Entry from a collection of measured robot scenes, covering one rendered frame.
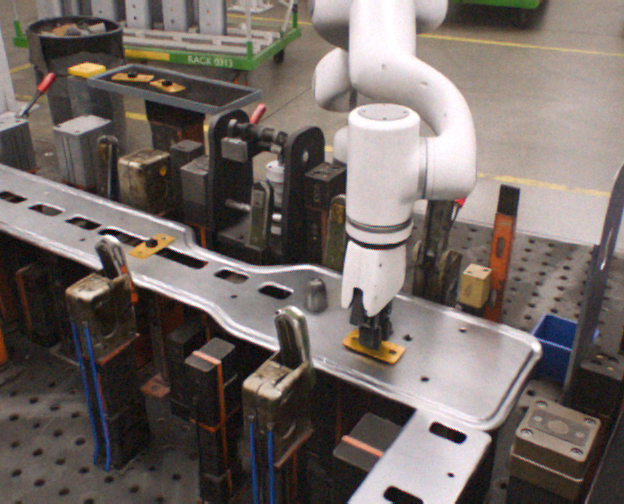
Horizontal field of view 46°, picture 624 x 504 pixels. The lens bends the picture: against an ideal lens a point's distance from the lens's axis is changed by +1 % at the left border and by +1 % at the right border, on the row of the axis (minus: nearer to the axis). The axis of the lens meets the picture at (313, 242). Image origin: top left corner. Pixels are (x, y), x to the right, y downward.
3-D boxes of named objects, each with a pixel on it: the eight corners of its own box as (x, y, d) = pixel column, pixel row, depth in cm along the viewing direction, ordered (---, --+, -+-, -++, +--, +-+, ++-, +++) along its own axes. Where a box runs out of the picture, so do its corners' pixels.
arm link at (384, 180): (417, 197, 97) (346, 196, 97) (424, 100, 90) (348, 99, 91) (422, 228, 89) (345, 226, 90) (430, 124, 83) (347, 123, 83)
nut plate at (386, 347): (340, 344, 104) (340, 337, 104) (353, 330, 107) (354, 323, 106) (393, 364, 100) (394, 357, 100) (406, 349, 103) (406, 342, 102)
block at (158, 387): (139, 389, 142) (120, 260, 127) (185, 354, 151) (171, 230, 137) (161, 400, 139) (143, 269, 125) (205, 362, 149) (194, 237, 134)
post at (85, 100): (92, 245, 190) (63, 77, 169) (114, 233, 196) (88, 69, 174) (113, 253, 187) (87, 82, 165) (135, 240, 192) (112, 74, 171)
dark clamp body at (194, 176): (180, 333, 158) (162, 168, 139) (219, 303, 168) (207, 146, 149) (219, 349, 153) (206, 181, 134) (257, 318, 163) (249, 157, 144)
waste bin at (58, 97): (26, 162, 413) (-2, 30, 377) (89, 131, 456) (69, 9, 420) (100, 178, 395) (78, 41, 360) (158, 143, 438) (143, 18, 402)
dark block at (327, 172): (304, 365, 148) (303, 173, 127) (323, 347, 153) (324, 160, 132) (325, 374, 146) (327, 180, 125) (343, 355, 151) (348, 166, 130)
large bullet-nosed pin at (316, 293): (302, 315, 114) (301, 279, 111) (313, 306, 116) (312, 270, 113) (319, 322, 112) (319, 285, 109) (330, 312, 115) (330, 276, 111)
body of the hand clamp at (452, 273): (399, 424, 133) (412, 257, 116) (416, 403, 138) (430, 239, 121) (430, 437, 131) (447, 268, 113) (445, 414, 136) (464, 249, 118)
